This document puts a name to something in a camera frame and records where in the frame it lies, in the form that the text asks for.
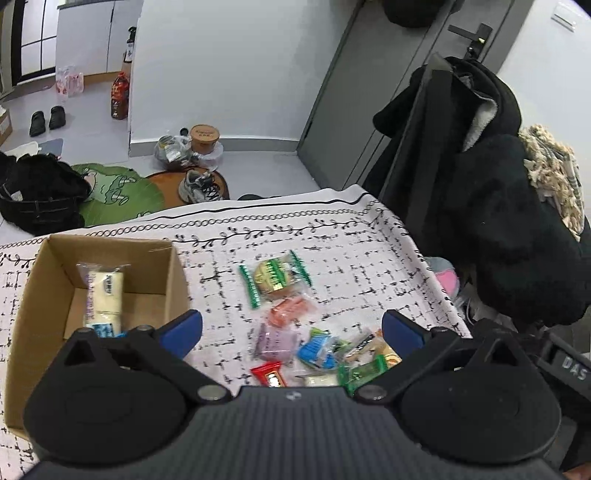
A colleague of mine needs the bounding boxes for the green striped snack packet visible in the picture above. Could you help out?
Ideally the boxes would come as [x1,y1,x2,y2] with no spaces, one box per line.
[239,250,313,309]

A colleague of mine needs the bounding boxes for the pack of water bottles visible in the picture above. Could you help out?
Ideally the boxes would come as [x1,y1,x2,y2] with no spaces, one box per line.
[55,66,85,97]

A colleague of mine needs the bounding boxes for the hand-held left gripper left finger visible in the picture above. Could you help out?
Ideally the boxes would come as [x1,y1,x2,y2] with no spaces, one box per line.
[60,310,232,407]

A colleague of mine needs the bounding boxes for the black door handle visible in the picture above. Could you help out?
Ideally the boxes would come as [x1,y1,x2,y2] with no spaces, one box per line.
[448,23,492,57]

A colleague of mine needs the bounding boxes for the clear plastic bag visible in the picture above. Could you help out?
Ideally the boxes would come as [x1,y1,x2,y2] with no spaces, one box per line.
[154,134,195,169]

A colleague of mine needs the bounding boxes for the white floor cloth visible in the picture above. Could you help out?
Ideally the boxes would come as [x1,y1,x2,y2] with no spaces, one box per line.
[4,142,40,160]

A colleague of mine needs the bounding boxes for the clear biscuit packet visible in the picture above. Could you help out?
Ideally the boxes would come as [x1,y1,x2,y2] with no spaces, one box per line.
[342,330,402,367]

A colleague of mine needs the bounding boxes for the glass door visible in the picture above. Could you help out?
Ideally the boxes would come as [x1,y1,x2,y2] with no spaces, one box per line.
[11,0,61,86]

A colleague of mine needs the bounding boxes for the black spray bottle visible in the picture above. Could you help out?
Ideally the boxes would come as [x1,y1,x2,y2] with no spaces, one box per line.
[123,27,138,66]

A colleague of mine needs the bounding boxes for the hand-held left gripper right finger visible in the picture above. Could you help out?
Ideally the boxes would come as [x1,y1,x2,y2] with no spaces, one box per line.
[353,310,529,407]

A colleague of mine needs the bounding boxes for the white wall switch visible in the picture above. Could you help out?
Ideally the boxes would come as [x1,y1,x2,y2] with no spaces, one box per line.
[551,4,576,31]

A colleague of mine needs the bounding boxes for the white cabinet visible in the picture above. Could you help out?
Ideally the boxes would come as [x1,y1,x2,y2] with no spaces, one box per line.
[55,0,116,77]

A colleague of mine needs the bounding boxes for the beige knit scarf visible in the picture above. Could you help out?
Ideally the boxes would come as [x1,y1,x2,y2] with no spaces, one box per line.
[517,124,585,241]

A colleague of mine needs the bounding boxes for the blue snack packet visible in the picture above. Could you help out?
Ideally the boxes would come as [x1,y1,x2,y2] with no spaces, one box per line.
[297,329,340,370]

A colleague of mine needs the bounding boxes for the purple snack packet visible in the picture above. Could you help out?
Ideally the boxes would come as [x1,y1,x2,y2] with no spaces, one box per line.
[250,323,300,361]

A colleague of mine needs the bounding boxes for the white cake packet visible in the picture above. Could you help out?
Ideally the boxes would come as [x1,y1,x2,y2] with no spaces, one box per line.
[75,263,131,340]

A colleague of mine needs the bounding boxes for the green leaf floor mat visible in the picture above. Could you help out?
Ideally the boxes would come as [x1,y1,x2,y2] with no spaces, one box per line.
[69,163,166,227]

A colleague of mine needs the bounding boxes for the white printed tablecloth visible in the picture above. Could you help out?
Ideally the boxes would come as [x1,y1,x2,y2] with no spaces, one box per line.
[0,185,472,480]

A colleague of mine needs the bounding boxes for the grey floor mat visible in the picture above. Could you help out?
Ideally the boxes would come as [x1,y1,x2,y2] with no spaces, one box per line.
[37,138,65,160]

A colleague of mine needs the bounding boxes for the dark drink bottle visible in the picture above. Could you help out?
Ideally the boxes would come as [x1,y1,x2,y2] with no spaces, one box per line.
[111,71,131,121]

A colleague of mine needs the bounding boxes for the black fleece-lined jacket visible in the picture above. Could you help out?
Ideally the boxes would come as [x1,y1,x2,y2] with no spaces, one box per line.
[373,58,522,155]

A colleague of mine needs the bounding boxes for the black hanging garment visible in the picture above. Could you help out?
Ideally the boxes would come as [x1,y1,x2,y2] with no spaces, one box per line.
[387,0,452,27]

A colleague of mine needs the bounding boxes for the pink soft item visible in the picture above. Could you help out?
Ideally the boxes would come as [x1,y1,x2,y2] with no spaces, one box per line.
[425,256,462,296]

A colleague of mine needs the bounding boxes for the red snack packet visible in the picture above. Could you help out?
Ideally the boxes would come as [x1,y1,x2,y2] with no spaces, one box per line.
[250,362,289,387]

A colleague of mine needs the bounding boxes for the wooden-lid jar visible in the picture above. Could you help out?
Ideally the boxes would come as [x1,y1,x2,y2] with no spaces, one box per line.
[189,124,220,155]

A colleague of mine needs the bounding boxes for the grey door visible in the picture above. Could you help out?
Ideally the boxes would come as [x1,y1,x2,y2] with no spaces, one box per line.
[298,0,506,190]

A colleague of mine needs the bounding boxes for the grey sneakers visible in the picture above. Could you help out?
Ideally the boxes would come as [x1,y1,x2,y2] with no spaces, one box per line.
[179,168,222,204]

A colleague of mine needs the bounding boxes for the black bag on floor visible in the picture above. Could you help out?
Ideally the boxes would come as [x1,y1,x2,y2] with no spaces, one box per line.
[0,152,93,236]

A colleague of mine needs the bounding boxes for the orange snack packet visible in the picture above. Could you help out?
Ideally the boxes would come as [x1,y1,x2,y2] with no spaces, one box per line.
[268,296,319,329]

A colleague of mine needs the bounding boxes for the small white snack packet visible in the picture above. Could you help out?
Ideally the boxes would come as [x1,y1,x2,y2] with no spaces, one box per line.
[295,373,342,388]

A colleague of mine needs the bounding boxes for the clear plastic container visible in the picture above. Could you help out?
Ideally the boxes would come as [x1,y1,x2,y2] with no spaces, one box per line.
[191,141,225,169]

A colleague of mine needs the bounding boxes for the brown cardboard box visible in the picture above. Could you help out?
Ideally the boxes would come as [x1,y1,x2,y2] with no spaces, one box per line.
[4,234,192,439]

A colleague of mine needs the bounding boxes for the brown round floor mat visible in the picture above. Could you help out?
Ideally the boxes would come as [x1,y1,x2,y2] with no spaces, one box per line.
[148,170,230,210]

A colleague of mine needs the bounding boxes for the black fleece garment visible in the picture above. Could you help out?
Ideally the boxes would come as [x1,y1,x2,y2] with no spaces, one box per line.
[436,134,591,328]

